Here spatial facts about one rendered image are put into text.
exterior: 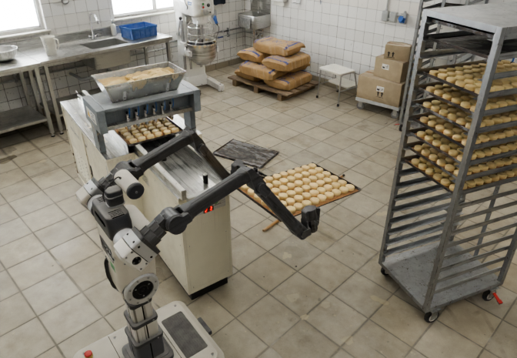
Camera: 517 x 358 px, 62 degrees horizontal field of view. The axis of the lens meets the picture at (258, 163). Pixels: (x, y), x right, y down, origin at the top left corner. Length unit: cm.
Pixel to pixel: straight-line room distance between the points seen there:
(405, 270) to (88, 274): 222
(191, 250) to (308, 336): 88
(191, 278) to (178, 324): 40
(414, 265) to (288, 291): 88
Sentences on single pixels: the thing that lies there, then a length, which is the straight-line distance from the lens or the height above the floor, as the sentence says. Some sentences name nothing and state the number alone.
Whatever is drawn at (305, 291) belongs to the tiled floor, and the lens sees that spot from 309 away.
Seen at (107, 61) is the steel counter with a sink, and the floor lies 70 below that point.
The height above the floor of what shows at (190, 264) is 34.
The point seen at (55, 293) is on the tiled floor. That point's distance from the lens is 336.
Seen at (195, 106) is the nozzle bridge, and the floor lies 106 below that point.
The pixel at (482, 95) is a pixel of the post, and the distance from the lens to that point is 222.
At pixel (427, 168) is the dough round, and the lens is 265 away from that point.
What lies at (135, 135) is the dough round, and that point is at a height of 92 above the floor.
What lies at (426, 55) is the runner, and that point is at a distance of 252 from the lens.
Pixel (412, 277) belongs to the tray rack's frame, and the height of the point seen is 15.
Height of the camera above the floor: 220
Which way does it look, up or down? 29 degrees down
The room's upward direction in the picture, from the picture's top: straight up
